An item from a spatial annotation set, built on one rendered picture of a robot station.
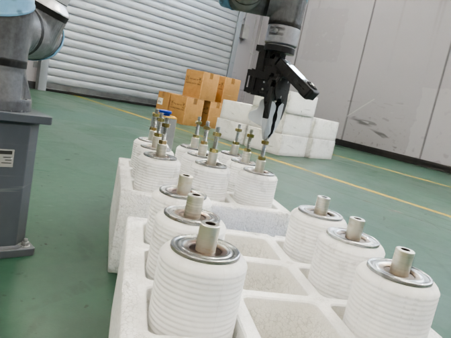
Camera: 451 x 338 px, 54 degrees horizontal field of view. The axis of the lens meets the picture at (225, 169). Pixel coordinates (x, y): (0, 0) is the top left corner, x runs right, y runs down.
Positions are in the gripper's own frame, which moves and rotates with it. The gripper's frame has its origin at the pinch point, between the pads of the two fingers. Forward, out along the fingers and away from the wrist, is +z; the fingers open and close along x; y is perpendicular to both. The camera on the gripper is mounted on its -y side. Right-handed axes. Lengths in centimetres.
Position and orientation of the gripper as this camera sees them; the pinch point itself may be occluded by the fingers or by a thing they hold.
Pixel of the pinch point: (269, 134)
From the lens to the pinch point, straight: 104.9
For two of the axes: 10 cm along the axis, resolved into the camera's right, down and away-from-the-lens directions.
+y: -8.2, -2.5, 5.0
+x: -5.3, 0.4, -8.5
